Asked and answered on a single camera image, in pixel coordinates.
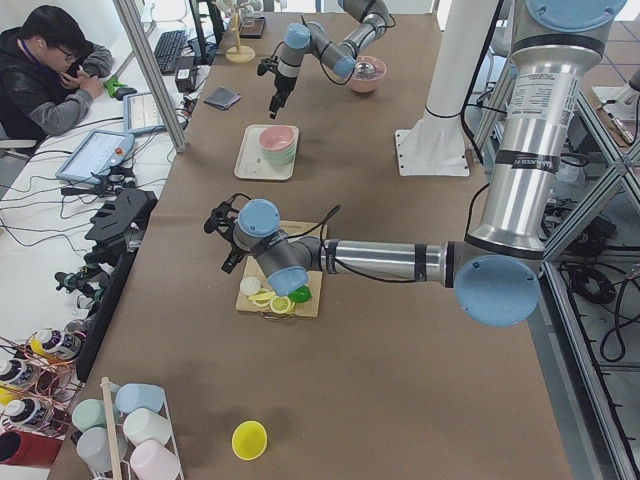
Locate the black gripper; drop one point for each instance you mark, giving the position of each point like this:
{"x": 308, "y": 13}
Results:
{"x": 281, "y": 85}
{"x": 236, "y": 250}

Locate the small pink bowl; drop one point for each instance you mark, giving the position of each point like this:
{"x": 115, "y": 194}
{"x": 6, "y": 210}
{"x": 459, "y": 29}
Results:
{"x": 276, "y": 138}

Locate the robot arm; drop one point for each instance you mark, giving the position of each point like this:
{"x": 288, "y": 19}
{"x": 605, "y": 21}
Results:
{"x": 310, "y": 38}
{"x": 493, "y": 270}

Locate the green bowl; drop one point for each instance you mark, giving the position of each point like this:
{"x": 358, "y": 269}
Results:
{"x": 279, "y": 157}

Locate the pink bowl with ice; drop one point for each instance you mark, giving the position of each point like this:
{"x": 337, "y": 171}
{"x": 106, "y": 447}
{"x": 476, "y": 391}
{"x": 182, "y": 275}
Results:
{"x": 363, "y": 86}

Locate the white steamed bun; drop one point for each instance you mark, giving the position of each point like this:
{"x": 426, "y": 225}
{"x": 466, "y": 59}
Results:
{"x": 250, "y": 285}

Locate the grey folded cloth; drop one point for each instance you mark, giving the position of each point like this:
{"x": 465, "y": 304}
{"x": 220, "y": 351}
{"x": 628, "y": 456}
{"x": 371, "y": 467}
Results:
{"x": 222, "y": 98}

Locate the wooden mug tree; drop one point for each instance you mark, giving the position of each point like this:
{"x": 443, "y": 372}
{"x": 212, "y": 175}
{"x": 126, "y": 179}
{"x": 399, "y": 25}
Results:
{"x": 238, "y": 12}

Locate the lemon half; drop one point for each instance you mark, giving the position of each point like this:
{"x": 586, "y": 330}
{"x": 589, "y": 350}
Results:
{"x": 281, "y": 305}

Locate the cream rabbit tray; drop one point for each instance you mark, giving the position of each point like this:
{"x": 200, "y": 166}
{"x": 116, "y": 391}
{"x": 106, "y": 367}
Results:
{"x": 250, "y": 164}

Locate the green lime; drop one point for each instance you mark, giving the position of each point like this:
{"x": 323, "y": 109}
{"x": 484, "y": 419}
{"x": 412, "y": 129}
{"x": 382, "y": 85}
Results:
{"x": 300, "y": 295}

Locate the metal ice scoop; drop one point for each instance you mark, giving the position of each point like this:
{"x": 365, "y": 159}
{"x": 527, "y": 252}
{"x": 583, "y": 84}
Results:
{"x": 366, "y": 69}

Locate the black keyboard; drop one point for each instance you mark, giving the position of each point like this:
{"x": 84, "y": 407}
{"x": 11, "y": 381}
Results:
{"x": 167, "y": 50}

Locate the blue teach pendant far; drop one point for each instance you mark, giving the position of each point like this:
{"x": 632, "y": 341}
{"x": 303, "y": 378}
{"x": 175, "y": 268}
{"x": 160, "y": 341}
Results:
{"x": 141, "y": 115}

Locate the blue teach pendant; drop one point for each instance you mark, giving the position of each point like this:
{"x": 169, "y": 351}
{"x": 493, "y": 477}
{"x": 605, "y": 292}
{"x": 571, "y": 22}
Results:
{"x": 141, "y": 115}
{"x": 96, "y": 155}

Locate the blue teach pendant near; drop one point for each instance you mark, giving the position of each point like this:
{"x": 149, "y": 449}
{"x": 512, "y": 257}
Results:
{"x": 96, "y": 155}

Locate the yellow cup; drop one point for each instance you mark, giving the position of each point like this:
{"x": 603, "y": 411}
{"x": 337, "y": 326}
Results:
{"x": 249, "y": 440}

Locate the cup rack with cups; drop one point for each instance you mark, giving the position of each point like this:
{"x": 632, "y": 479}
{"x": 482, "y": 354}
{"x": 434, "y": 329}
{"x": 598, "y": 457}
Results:
{"x": 127, "y": 433}

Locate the seated person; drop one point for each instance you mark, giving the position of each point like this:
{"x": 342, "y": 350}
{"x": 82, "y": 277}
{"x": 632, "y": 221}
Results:
{"x": 50, "y": 75}

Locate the aluminium frame post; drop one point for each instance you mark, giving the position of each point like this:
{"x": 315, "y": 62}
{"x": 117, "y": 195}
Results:
{"x": 130, "y": 20}

